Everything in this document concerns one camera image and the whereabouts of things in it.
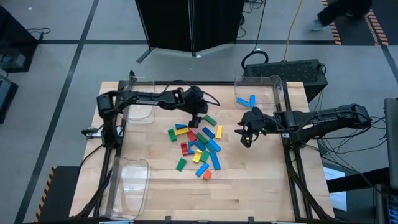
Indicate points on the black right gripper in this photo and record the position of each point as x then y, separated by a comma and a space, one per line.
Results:
256, 121

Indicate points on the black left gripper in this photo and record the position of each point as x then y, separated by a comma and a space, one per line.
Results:
199, 107

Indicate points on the blue wedge block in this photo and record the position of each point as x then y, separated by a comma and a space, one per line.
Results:
181, 126

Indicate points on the green rectangular block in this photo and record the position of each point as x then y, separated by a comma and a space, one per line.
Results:
210, 120
202, 138

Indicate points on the small red block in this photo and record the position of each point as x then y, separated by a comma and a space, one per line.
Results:
191, 137

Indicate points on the yellow rectangular block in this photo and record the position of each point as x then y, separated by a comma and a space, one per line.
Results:
219, 132
182, 131

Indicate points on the small blue block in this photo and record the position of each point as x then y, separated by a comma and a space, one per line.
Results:
200, 145

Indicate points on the blue arch block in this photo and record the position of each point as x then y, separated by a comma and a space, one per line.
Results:
190, 148

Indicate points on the teal rectangular block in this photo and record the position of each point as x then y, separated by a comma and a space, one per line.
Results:
209, 148

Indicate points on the yellow arch block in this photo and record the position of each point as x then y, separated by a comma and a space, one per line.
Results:
197, 155

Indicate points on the long blue block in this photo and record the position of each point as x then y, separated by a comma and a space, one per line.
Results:
215, 160

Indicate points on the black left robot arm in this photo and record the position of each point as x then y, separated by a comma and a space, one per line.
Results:
140, 100

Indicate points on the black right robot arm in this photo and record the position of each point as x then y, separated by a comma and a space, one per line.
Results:
326, 118

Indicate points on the pink wooden block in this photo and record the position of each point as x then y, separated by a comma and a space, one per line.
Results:
194, 130

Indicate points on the clear plastic bin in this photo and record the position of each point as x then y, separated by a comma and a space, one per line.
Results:
264, 90
140, 87
127, 186

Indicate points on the black perforated equipment case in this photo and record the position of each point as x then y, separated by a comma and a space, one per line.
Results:
286, 73

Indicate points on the white paper sheet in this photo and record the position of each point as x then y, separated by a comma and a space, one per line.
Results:
334, 173
339, 200

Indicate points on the black folding partition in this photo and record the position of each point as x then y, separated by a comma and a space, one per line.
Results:
186, 25

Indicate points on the black hazard-edged floor mat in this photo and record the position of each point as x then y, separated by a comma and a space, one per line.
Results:
351, 34
62, 193

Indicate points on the computer monitor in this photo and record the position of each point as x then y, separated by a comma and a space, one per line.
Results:
392, 140

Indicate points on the laptop computer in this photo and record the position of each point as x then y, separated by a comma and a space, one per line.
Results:
385, 205

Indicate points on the person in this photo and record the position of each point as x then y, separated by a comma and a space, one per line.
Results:
339, 9

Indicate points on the dark equipment cart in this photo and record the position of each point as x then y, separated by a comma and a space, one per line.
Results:
6, 99

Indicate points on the black side table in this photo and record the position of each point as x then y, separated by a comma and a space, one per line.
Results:
12, 37

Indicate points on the black aluminium table frame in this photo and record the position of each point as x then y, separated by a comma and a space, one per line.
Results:
217, 83

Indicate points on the silver clamp bracket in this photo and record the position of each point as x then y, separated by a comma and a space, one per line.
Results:
91, 132

